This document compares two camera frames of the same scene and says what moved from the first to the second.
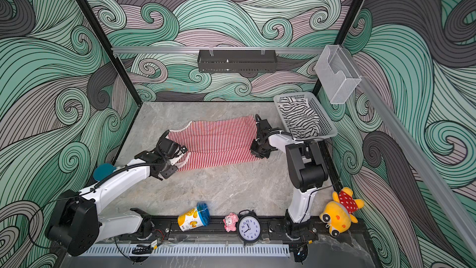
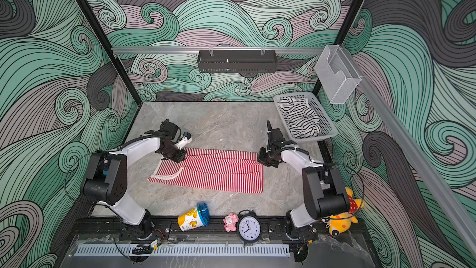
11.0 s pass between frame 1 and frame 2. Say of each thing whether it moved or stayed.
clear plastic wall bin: stayed
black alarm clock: stayed
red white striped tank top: moved
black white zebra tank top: stayed
